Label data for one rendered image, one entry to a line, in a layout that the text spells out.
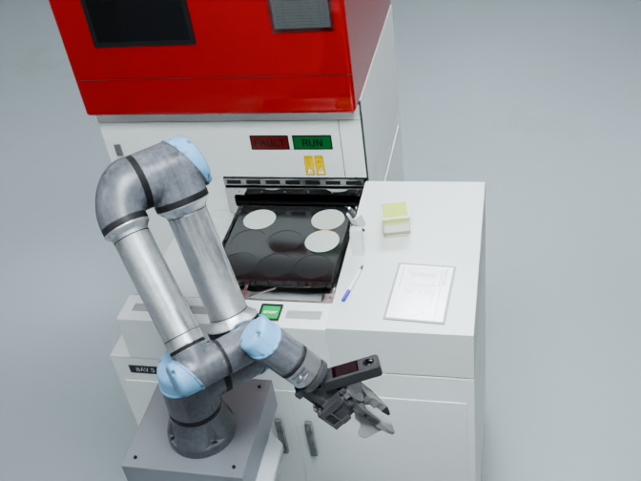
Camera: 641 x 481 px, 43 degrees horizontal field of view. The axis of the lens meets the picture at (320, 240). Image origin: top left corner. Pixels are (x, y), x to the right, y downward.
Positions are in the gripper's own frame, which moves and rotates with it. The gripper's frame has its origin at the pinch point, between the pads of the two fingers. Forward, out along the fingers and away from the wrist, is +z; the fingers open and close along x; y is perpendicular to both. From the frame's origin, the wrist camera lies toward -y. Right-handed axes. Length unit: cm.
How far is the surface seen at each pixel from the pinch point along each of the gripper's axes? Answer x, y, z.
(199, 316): -46, 29, -28
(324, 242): -76, 3, -6
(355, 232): -57, -10, -10
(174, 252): -95, 41, -32
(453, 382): -28.0, -4.5, 23.9
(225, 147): -103, 7, -40
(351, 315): -36.9, 1.0, -3.9
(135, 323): -49, 43, -39
